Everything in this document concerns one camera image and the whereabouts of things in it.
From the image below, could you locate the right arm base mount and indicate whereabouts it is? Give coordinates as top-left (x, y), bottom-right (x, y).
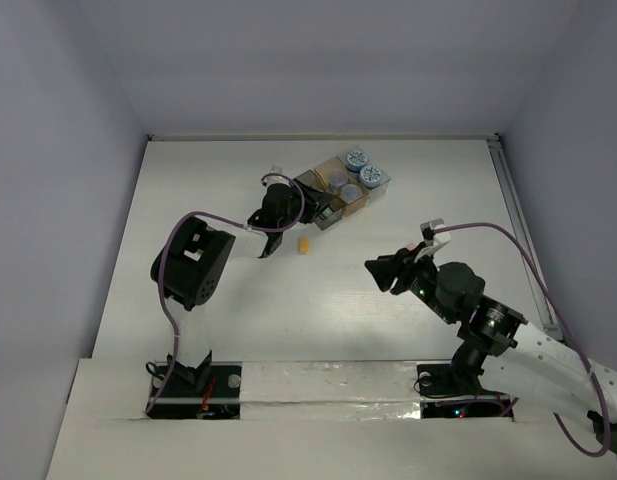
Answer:
top-left (413, 355), bottom-right (516, 420)

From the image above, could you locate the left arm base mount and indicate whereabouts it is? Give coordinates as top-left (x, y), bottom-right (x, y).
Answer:
top-left (147, 360), bottom-right (242, 420)

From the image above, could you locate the silver foil tape strip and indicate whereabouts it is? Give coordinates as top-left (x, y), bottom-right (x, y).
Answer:
top-left (239, 361), bottom-right (421, 421)

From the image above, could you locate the orange marker cap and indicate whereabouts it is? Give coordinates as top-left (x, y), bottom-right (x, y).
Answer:
top-left (298, 237), bottom-right (311, 255)

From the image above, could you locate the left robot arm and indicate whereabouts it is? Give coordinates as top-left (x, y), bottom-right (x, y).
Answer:
top-left (150, 174), bottom-right (336, 395)

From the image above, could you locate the aluminium rail right edge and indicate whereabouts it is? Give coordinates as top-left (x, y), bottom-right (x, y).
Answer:
top-left (486, 134), bottom-right (565, 343)

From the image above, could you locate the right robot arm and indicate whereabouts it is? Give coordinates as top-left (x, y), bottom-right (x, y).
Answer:
top-left (364, 248), bottom-right (617, 455)

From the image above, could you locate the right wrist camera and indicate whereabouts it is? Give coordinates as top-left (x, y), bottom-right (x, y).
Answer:
top-left (415, 219), bottom-right (451, 261)

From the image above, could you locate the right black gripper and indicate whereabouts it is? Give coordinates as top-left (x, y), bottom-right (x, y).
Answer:
top-left (364, 240), bottom-right (456, 324)

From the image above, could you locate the clear jar of pins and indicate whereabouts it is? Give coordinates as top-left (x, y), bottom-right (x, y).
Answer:
top-left (327, 169), bottom-right (349, 194)
top-left (340, 183), bottom-right (364, 205)

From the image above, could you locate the dark grey plastic container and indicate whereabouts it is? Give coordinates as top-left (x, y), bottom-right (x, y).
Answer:
top-left (294, 170), bottom-right (344, 231)

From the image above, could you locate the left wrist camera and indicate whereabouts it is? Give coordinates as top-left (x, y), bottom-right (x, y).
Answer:
top-left (260, 166), bottom-right (289, 187)

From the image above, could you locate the clear plastic container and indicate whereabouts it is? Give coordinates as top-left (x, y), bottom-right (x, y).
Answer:
top-left (337, 146), bottom-right (391, 202)

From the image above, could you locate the amber plastic container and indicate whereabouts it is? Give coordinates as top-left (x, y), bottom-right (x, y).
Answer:
top-left (314, 157), bottom-right (369, 217)

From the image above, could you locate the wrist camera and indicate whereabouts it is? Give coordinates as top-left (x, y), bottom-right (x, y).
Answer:
top-left (415, 219), bottom-right (451, 261)
top-left (260, 166), bottom-right (289, 187)

